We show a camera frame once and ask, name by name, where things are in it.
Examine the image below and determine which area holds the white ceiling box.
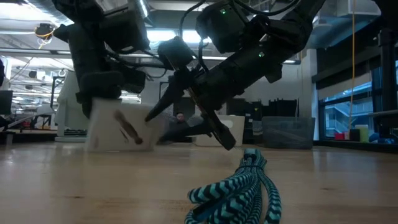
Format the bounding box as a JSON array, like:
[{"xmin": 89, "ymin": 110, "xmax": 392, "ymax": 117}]
[{"xmin": 336, "ymin": 0, "xmax": 382, "ymax": 17}]

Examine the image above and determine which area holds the white bin with handle slot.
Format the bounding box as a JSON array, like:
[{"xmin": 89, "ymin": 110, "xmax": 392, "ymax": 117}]
[{"xmin": 194, "ymin": 114, "xmax": 246, "ymax": 147}]

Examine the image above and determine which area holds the grey horizontal rail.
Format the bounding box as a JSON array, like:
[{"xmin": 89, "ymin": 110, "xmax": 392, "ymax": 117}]
[{"xmin": 368, "ymin": 109, "xmax": 398, "ymax": 118}]

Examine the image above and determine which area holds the blue object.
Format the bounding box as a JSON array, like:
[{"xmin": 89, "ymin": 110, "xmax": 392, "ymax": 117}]
[{"xmin": 369, "ymin": 133, "xmax": 397, "ymax": 144}]

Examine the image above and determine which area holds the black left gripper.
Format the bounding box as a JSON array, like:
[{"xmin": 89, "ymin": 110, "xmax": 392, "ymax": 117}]
[{"xmin": 54, "ymin": 23, "xmax": 147, "ymax": 119}]

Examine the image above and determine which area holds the overhead light bar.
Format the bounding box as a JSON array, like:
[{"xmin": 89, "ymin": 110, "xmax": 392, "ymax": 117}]
[{"xmin": 0, "ymin": 47, "xmax": 302, "ymax": 65}]

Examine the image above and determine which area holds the grey slanted bar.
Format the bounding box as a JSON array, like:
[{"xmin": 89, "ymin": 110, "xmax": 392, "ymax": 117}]
[{"xmin": 4, "ymin": 111, "xmax": 53, "ymax": 129}]

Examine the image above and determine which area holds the black ceiling device yellow cable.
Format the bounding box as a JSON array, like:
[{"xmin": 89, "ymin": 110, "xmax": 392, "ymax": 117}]
[{"xmin": 34, "ymin": 23, "xmax": 57, "ymax": 40}]

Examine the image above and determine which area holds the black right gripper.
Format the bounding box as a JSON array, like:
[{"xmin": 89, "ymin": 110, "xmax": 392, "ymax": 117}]
[{"xmin": 144, "ymin": 46, "xmax": 280, "ymax": 151}]

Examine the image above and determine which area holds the dark computer monitor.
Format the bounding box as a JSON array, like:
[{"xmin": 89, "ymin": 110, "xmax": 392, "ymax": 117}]
[{"xmin": 0, "ymin": 90, "xmax": 14, "ymax": 115}]

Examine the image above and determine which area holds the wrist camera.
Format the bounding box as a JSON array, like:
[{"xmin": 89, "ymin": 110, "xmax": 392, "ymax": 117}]
[
  {"xmin": 157, "ymin": 36, "xmax": 194, "ymax": 71},
  {"xmin": 95, "ymin": 0, "xmax": 150, "ymax": 52}
]

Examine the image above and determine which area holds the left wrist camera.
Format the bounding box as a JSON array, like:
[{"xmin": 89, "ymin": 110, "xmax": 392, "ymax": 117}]
[{"xmin": 95, "ymin": 0, "xmax": 150, "ymax": 52}]

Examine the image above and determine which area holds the black vertical post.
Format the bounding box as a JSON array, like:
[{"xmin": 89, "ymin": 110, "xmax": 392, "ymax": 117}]
[{"xmin": 377, "ymin": 27, "xmax": 398, "ymax": 138}]

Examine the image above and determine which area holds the tall white bin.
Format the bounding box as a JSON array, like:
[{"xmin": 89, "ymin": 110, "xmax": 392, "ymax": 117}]
[{"xmin": 54, "ymin": 70, "xmax": 93, "ymax": 143}]

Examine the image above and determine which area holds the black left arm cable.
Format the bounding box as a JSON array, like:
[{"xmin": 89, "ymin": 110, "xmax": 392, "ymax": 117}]
[{"xmin": 105, "ymin": 49, "xmax": 170, "ymax": 80}]

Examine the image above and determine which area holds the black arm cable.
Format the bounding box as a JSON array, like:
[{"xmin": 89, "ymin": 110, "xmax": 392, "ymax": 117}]
[
  {"xmin": 178, "ymin": 0, "xmax": 208, "ymax": 40},
  {"xmin": 105, "ymin": 49, "xmax": 170, "ymax": 80}
]

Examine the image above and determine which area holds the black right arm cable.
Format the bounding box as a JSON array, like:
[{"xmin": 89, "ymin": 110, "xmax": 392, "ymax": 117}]
[{"xmin": 178, "ymin": 0, "xmax": 208, "ymax": 40}]

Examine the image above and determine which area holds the white box with brown print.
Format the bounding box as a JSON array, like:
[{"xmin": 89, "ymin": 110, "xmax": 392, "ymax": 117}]
[{"xmin": 86, "ymin": 98, "xmax": 160, "ymax": 152}]

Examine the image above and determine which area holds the blue black braided cable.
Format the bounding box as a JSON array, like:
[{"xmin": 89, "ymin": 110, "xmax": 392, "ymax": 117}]
[{"xmin": 183, "ymin": 148, "xmax": 283, "ymax": 224}]

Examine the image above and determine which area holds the pale green container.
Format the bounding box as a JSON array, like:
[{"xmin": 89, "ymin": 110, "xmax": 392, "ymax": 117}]
[{"xmin": 355, "ymin": 124, "xmax": 370, "ymax": 143}]

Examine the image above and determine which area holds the clear grey plastic bin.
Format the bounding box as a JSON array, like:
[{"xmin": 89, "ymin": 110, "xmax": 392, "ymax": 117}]
[{"xmin": 152, "ymin": 108, "xmax": 177, "ymax": 143}]

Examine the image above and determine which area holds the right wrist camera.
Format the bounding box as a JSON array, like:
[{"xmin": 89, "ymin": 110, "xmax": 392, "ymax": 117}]
[{"xmin": 157, "ymin": 36, "xmax": 194, "ymax": 71}]

